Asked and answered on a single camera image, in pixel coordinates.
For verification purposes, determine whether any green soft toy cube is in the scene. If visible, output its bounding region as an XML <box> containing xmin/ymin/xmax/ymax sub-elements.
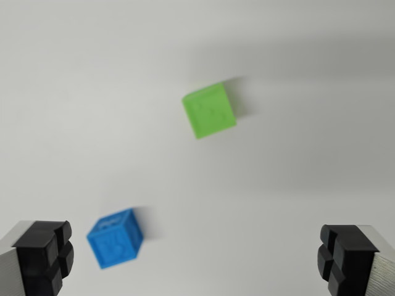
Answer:
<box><xmin>181</xmin><ymin>81</ymin><xmax>238</xmax><ymax>140</ymax></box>

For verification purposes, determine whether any gripper left finger with black rubber pad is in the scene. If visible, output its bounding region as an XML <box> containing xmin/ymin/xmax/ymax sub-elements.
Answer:
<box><xmin>0</xmin><ymin>220</ymin><xmax>75</xmax><ymax>296</ymax></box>

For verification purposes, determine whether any blue soft toy cube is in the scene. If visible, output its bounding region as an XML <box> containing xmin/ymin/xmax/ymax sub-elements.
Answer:
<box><xmin>86</xmin><ymin>208</ymin><xmax>144</xmax><ymax>270</ymax></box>

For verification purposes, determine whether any gripper right finger with black rubber pad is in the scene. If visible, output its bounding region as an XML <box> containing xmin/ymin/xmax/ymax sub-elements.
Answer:
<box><xmin>317</xmin><ymin>224</ymin><xmax>395</xmax><ymax>296</ymax></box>

